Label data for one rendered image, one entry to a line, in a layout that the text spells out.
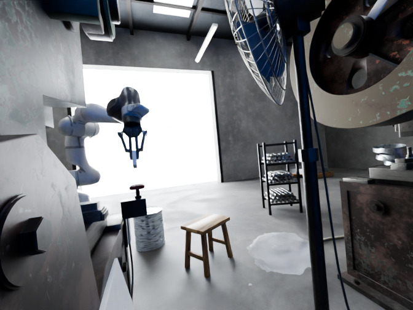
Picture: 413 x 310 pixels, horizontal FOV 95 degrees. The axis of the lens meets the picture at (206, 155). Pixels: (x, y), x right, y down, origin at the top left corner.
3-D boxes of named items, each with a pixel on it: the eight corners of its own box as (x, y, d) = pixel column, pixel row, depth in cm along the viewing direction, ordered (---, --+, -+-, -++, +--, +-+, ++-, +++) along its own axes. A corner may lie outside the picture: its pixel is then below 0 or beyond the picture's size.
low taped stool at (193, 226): (211, 249, 173) (208, 212, 173) (233, 256, 158) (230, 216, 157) (183, 268, 147) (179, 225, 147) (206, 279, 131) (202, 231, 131)
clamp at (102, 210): (42, 225, 53) (38, 188, 53) (109, 214, 58) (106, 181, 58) (29, 233, 47) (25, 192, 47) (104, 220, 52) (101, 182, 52)
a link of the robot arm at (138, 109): (123, 116, 92) (123, 125, 90) (118, 98, 81) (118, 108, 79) (149, 115, 96) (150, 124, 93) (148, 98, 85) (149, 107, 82)
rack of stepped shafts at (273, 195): (270, 216, 242) (263, 142, 242) (261, 206, 288) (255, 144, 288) (304, 213, 241) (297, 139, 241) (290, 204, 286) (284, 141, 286)
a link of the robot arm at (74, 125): (83, 106, 121) (53, 102, 107) (99, 104, 112) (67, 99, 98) (85, 136, 123) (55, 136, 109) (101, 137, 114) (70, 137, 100)
